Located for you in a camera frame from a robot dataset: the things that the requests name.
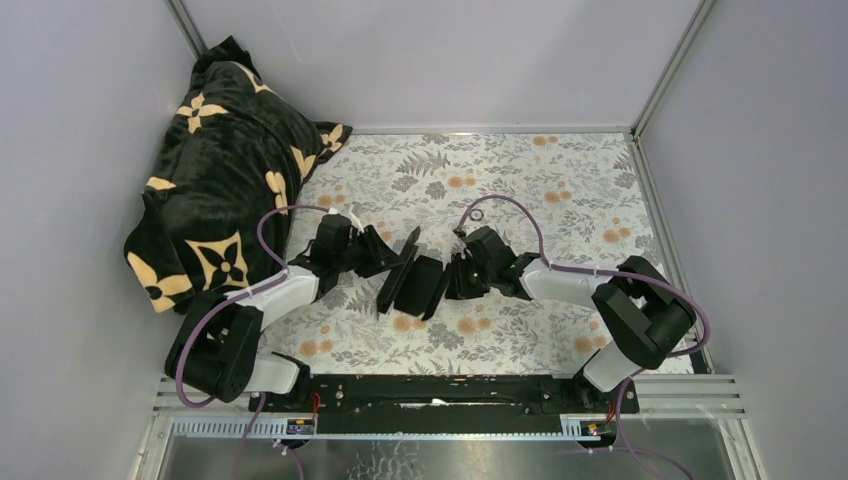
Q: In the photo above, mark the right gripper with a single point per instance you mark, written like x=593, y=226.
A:
x=458, y=287

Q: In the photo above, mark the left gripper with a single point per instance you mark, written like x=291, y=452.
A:
x=380, y=254

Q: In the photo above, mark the black paper box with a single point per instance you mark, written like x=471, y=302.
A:
x=416, y=285

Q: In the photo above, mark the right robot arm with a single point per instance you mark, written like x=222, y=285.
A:
x=644, y=316

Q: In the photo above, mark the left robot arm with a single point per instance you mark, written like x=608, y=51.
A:
x=216, y=350

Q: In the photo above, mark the floral tablecloth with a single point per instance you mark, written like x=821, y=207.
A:
x=577, y=196

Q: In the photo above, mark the black floral blanket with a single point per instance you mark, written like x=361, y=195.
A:
x=217, y=206

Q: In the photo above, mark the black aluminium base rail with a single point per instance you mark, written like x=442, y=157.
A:
x=464, y=407

